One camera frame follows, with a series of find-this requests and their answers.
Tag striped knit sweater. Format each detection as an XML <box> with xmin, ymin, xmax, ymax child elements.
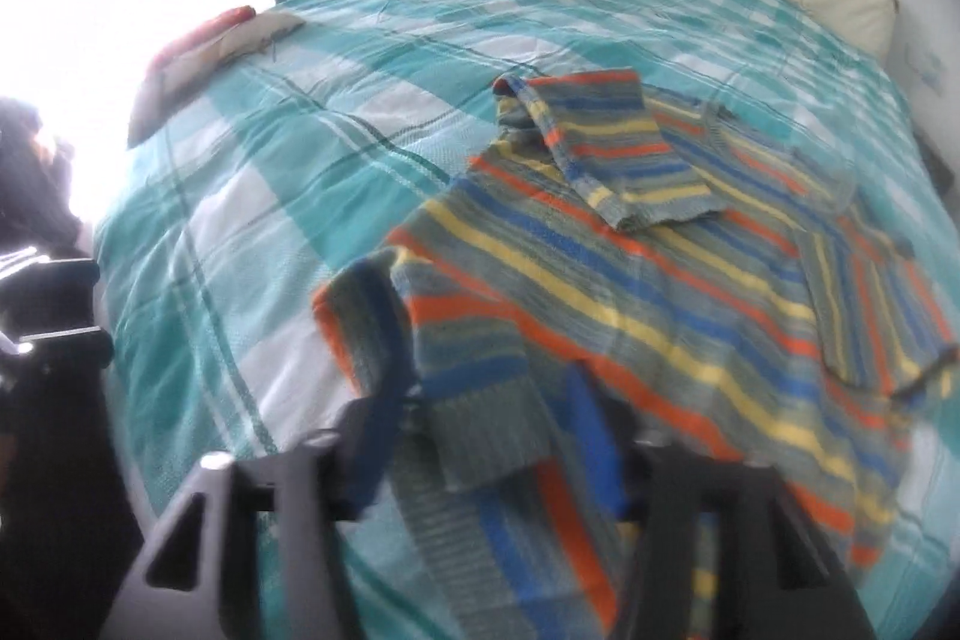
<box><xmin>314</xmin><ymin>70</ymin><xmax>958</xmax><ymax>638</ymax></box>

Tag teal plaid bedspread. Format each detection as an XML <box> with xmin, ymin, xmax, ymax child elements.
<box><xmin>94</xmin><ymin>0</ymin><xmax>958</xmax><ymax>638</ymax></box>

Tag beige red cloth bag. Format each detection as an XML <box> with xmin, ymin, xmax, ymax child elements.
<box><xmin>127</xmin><ymin>7</ymin><xmax>306</xmax><ymax>149</ymax></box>

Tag dark bedside table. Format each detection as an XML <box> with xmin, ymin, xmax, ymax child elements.
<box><xmin>913</xmin><ymin>125</ymin><xmax>955</xmax><ymax>200</ymax></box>

